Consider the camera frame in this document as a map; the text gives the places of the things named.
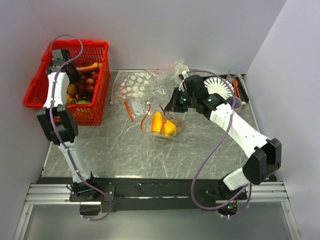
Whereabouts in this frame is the red plastic basket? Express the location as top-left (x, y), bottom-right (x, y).
top-left (23, 39), bottom-right (110, 126)

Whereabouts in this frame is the brown kiwi toy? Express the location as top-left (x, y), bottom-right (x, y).
top-left (67, 84), bottom-right (78, 97)

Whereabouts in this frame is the clear drinking glass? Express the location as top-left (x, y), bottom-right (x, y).
top-left (226, 69), bottom-right (238, 84)

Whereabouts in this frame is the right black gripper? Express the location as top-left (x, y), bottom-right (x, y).
top-left (165, 87), bottom-right (197, 113)

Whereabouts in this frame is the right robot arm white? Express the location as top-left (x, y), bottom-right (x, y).
top-left (165, 71), bottom-right (282, 199)

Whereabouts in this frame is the aluminium rail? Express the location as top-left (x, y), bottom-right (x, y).
top-left (24, 182), bottom-right (290, 205)

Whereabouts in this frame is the orange plastic spoon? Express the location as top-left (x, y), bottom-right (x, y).
top-left (233, 79), bottom-right (241, 99)

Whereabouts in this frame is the striped white plate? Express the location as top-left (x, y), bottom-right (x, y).
top-left (204, 76), bottom-right (234, 100)

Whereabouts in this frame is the beige mug purple inside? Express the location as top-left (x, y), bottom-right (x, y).
top-left (226, 96), bottom-right (247, 113)

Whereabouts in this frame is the red lychee bunch toy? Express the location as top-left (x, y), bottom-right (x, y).
top-left (77, 72), bottom-right (99, 93)

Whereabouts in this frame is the brown longan bunch toy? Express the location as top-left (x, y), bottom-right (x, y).
top-left (172, 118), bottom-right (185, 134)

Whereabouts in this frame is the black serving tray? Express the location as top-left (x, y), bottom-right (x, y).
top-left (196, 73), bottom-right (250, 103)

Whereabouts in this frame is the orange mango toy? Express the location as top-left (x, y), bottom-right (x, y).
top-left (151, 111), bottom-right (164, 133)

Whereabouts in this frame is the clear zip bag orange zipper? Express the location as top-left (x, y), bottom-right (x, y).
top-left (140, 100), bottom-right (188, 142)

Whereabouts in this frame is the yellow bell pepper toy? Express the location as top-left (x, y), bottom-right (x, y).
top-left (161, 120), bottom-right (177, 137)

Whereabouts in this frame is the cream ceramic mug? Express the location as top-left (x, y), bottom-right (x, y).
top-left (174, 63), bottom-right (189, 85)

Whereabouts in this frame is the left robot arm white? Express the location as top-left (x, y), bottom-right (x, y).
top-left (36, 49), bottom-right (100, 201)

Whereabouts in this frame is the spiky yellow fruit toy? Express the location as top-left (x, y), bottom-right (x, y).
top-left (66, 95), bottom-right (77, 105)

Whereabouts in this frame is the polka dot zip bag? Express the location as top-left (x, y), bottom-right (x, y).
top-left (110, 70), bottom-right (156, 105)

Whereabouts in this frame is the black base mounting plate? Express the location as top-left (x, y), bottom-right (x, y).
top-left (37, 176), bottom-right (277, 213)

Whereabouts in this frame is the crumpled clear plastic bag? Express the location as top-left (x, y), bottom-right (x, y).
top-left (144, 60), bottom-right (189, 103)

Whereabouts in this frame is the green fruit toy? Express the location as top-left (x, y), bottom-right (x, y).
top-left (77, 100), bottom-right (91, 105)

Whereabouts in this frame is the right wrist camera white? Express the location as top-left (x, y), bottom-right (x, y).
top-left (178, 71), bottom-right (188, 92)

